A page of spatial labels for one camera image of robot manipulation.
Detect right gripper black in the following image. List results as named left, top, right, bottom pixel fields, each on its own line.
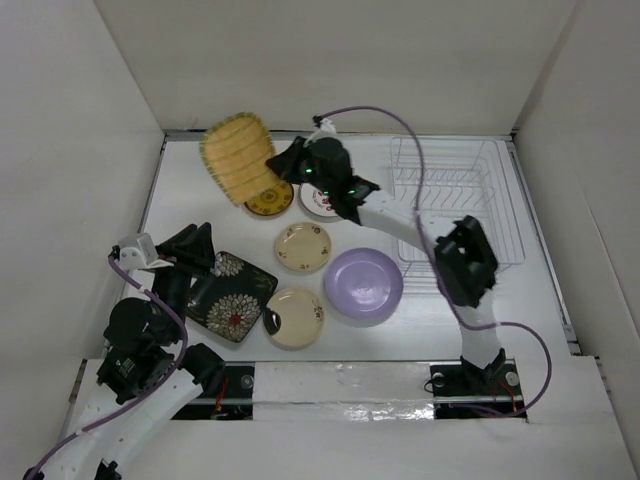
left=267, top=135, right=334, bottom=197

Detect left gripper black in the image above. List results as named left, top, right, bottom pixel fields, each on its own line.
left=151, top=220, right=215, bottom=339

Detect white plate red characters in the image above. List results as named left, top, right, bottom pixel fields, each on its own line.
left=298, top=184, right=341, bottom=222

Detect yellow woven square plate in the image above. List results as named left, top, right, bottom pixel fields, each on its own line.
left=199, top=112, right=279, bottom=206

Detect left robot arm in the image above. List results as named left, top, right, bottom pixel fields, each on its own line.
left=25, top=223, right=225, bottom=479

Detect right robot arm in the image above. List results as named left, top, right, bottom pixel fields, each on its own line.
left=266, top=137, right=506, bottom=393

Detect brown yellow round plate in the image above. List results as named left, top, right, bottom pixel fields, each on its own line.
left=244, top=182, right=294, bottom=217

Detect black floral square plate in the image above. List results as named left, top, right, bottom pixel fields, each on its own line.
left=186, top=251, right=278, bottom=344

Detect cream plate upper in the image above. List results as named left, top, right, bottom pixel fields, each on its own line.
left=274, top=222, right=332, bottom=273

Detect cream plate black spot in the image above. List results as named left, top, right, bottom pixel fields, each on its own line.
left=263, top=288, right=325, bottom=350

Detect purple round plate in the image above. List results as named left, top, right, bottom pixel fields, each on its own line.
left=324, top=248, right=404, bottom=324

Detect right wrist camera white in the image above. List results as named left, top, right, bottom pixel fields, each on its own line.
left=311, top=115, right=337, bottom=139

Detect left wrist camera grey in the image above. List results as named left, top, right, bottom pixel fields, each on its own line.
left=115, top=233, right=158, bottom=270

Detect white wire dish rack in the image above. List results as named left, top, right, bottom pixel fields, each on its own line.
left=390, top=137, right=525, bottom=272

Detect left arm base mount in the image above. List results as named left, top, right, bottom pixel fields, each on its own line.
left=172, top=362, right=255, bottom=421

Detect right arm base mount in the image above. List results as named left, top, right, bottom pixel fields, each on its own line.
left=423, top=360, right=525, bottom=420

